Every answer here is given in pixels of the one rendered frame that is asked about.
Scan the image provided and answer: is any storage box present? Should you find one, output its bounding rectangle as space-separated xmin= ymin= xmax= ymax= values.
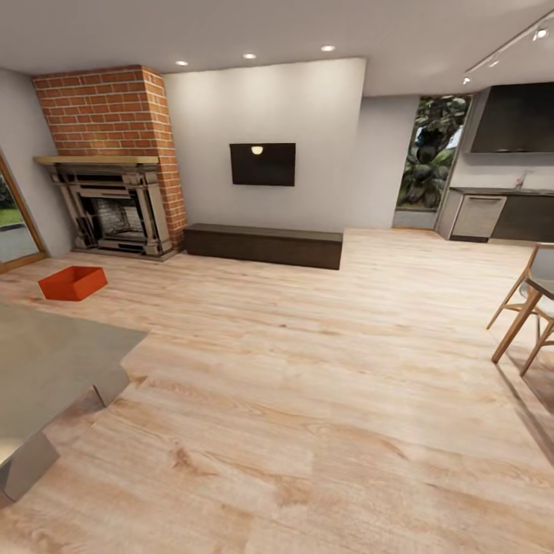
xmin=38 ymin=265 xmax=107 ymax=302

